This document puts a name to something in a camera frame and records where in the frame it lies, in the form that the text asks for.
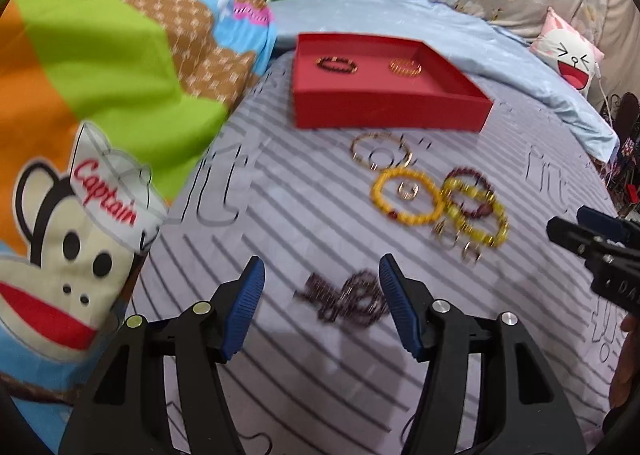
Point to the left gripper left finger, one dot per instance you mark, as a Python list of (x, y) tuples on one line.
[(123, 408)]

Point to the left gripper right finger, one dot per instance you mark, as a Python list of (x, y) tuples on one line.
[(522, 408)]

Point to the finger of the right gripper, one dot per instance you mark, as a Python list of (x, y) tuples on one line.
[(612, 228), (580, 240)]

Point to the dark purple bead strand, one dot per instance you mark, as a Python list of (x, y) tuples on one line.
[(359, 301)]

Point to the gold chain bangle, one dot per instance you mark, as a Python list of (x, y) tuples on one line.
[(402, 67)]

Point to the thin gold bangle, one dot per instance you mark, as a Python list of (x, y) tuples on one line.
[(379, 151)]

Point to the person right hand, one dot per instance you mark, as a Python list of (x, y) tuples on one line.
[(628, 363)]

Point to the dark bedside furniture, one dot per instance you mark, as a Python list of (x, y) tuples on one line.
[(621, 175)]

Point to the pink rabbit face cushion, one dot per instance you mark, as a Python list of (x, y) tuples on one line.
[(574, 58)]

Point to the light blue duvet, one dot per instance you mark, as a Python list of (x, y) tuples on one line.
[(470, 43)]

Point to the white striped bed sheet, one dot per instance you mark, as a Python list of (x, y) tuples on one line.
[(297, 200)]

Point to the red cardboard box tray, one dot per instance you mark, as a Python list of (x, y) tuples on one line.
[(342, 80)]

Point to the cartoon monkey colourful blanket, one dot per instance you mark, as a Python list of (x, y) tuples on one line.
[(106, 106)]

